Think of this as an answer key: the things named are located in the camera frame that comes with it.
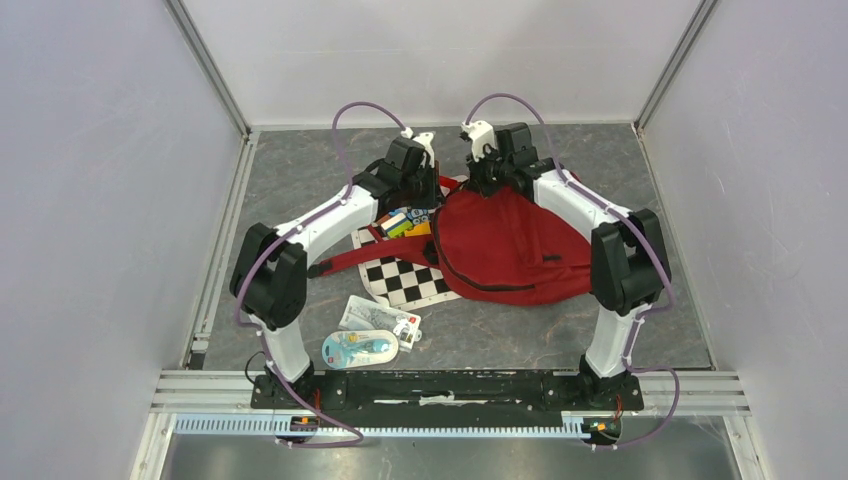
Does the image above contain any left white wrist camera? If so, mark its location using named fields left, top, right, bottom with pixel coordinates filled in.
left=400, top=127, right=436, bottom=168

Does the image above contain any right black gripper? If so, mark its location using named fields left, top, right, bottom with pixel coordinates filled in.
left=468, top=143, right=514, bottom=199

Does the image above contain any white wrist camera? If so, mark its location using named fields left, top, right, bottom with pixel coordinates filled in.
left=460, top=120, right=497, bottom=162
left=400, top=127, right=436, bottom=168

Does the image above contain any brown blue green block stack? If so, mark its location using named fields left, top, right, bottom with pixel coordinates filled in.
left=377, top=212, right=414, bottom=239

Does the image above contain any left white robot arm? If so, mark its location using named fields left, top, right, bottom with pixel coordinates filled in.
left=230, top=132, right=443, bottom=408

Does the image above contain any packaged ruler set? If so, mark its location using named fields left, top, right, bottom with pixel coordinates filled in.
left=339, top=296, right=423, bottom=352

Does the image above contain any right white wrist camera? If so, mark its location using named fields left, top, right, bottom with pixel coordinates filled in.
left=460, top=120, right=497, bottom=162

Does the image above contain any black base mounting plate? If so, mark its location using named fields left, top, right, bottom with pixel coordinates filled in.
left=294, top=370, right=645, bottom=429

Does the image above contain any blue packaged correction tape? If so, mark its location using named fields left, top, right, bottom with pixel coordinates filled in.
left=320, top=330, right=400, bottom=370

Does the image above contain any black white chess mat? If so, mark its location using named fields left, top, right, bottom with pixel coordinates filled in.
left=350, top=208, right=460, bottom=311

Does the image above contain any yellow orange block stack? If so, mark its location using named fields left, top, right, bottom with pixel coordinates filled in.
left=403, top=222, right=432, bottom=237

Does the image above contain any purple cable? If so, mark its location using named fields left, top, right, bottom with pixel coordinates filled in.
left=234, top=101, right=415, bottom=450
left=463, top=92, right=682, bottom=453

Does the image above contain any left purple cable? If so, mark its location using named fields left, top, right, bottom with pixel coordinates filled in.
left=234, top=101, right=415, bottom=450

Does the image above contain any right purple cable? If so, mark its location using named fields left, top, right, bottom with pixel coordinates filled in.
left=463, top=92, right=682, bottom=453

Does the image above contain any red student backpack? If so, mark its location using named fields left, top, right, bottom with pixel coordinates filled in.
left=307, top=177, right=591, bottom=306

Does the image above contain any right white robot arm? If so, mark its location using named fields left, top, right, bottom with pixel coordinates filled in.
left=460, top=120, right=670, bottom=408

